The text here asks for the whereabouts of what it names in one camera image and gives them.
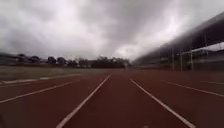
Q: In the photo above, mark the row of trees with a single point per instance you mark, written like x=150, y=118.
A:
x=83, y=62

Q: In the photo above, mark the red running track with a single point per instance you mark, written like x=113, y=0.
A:
x=120, y=103

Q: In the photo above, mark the green grass field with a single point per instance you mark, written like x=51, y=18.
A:
x=40, y=71

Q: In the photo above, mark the pale kerb strip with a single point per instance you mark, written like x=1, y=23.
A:
x=36, y=78

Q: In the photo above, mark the grandstand building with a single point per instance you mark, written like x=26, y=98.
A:
x=196, y=46

